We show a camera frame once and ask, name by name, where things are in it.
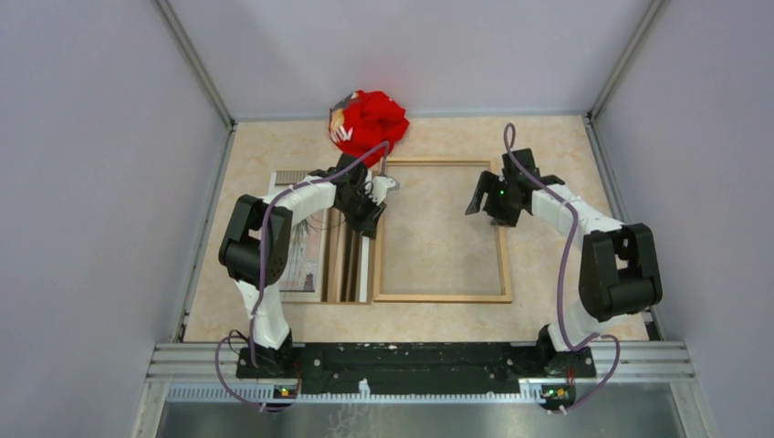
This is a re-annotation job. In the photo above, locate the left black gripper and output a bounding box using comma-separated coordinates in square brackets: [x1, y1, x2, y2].
[336, 189, 387, 240]

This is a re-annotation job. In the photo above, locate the right controller board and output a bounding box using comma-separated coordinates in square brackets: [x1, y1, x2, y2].
[540, 385, 577, 404]

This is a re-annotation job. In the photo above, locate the red crumpled cloth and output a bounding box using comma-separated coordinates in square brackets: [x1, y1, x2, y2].
[328, 89, 410, 168]

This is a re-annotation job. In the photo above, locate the left controller board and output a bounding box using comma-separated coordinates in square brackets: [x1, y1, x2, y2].
[273, 385, 298, 400]

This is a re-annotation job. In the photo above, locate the wooden picture frame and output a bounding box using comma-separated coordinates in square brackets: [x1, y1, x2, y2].
[372, 157, 513, 304]

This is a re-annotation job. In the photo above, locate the photo with glass sheet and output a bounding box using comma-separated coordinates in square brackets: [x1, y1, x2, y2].
[278, 208, 369, 304]

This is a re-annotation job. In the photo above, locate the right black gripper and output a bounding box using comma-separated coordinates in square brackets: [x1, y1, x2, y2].
[465, 172, 520, 228]

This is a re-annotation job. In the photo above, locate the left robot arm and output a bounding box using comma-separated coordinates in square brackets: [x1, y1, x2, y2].
[218, 154, 400, 377]

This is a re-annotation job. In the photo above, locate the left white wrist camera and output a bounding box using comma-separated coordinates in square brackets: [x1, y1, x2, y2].
[369, 175, 400, 204]

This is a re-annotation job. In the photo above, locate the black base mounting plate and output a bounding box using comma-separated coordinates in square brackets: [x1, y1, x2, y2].
[235, 342, 597, 395]

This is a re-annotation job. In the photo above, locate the controller board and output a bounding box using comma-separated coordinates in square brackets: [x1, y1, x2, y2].
[273, 385, 298, 400]
[540, 385, 577, 404]

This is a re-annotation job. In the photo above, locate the aluminium rail front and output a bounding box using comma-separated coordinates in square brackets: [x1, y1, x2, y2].
[146, 341, 695, 404]

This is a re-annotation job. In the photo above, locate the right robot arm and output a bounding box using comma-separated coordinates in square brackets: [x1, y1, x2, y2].
[465, 149, 663, 376]

